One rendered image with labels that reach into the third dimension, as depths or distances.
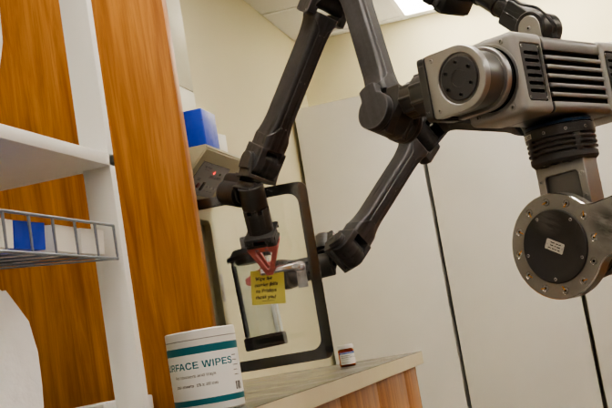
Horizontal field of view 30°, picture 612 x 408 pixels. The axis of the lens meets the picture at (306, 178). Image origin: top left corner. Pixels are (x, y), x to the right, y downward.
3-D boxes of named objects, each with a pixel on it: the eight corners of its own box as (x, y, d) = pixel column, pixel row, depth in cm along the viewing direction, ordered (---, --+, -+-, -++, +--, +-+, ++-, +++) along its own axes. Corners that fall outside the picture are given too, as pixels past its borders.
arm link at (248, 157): (251, 149, 242) (282, 161, 248) (220, 147, 251) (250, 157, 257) (237, 204, 241) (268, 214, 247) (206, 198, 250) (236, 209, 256)
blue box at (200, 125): (166, 154, 264) (160, 116, 265) (181, 158, 273) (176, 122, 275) (206, 145, 261) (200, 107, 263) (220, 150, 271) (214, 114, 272)
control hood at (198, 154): (165, 196, 260) (158, 153, 261) (211, 206, 291) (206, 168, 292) (212, 186, 257) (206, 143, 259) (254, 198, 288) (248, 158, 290)
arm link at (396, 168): (420, 112, 282) (444, 143, 287) (404, 116, 287) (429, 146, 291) (335, 243, 262) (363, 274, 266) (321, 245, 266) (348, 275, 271)
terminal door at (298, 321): (201, 379, 255) (175, 204, 261) (335, 357, 251) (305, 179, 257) (200, 380, 254) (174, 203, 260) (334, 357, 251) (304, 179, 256)
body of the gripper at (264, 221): (245, 249, 244) (237, 218, 242) (251, 233, 254) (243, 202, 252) (274, 244, 243) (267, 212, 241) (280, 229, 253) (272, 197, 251)
